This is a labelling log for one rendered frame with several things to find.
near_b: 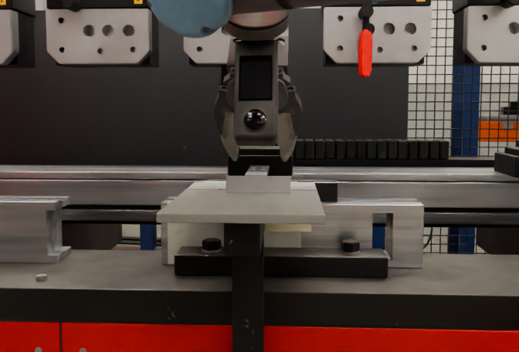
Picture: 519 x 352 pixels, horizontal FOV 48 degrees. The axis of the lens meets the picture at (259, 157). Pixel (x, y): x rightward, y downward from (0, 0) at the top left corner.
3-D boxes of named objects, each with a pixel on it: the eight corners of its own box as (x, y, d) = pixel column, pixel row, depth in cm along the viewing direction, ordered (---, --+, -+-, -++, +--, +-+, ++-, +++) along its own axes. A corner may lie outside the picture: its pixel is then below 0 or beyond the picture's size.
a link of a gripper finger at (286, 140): (305, 132, 80) (290, 79, 74) (306, 163, 76) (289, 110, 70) (283, 136, 81) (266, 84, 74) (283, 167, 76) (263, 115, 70)
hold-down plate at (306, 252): (174, 275, 83) (174, 255, 83) (181, 265, 88) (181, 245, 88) (388, 279, 82) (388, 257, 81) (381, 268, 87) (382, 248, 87)
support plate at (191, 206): (156, 222, 62) (155, 213, 62) (195, 187, 89) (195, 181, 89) (325, 224, 62) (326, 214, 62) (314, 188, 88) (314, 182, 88)
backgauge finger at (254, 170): (218, 187, 94) (217, 156, 93) (232, 169, 119) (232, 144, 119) (293, 187, 93) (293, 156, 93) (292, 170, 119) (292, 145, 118)
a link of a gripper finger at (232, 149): (239, 135, 81) (254, 84, 74) (236, 166, 77) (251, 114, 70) (217, 131, 80) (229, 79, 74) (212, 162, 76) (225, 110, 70)
